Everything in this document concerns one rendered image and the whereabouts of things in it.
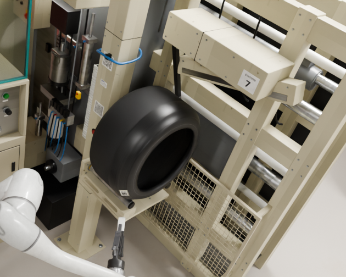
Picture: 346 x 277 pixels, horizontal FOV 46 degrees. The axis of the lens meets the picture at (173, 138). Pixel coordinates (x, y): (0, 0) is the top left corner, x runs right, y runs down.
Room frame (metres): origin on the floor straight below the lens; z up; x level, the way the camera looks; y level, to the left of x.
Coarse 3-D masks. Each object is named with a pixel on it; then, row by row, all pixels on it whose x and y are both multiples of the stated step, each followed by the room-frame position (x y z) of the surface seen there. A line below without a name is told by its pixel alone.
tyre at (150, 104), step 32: (128, 96) 1.61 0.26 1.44; (160, 96) 1.66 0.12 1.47; (96, 128) 1.52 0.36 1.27; (128, 128) 1.46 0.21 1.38; (160, 128) 1.49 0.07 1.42; (192, 128) 1.67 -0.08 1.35; (96, 160) 1.44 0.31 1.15; (128, 160) 1.37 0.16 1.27; (160, 160) 1.81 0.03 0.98; (128, 192) 1.39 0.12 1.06
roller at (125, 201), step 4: (92, 168) 1.63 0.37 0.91; (92, 172) 1.62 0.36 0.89; (104, 184) 1.56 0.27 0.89; (108, 188) 1.54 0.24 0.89; (116, 196) 1.50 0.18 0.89; (120, 196) 1.49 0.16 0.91; (120, 200) 1.49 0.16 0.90; (124, 200) 1.48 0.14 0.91; (128, 200) 1.48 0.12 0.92; (124, 204) 1.47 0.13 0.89; (128, 204) 1.46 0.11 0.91; (132, 204) 1.47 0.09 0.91
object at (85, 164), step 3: (84, 159) 1.63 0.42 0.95; (87, 159) 1.64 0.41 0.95; (81, 162) 1.62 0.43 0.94; (84, 162) 1.61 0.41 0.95; (87, 162) 1.62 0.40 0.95; (90, 162) 1.64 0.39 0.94; (81, 165) 1.62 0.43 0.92; (84, 165) 1.61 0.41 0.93; (87, 165) 1.62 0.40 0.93; (90, 165) 1.64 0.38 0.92; (81, 168) 1.61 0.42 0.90; (84, 168) 1.61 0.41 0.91; (87, 168) 1.63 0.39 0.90; (81, 171) 1.61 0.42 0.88; (84, 171) 1.61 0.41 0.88; (87, 171) 1.63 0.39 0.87; (81, 174) 1.61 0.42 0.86; (84, 174) 1.62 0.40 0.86
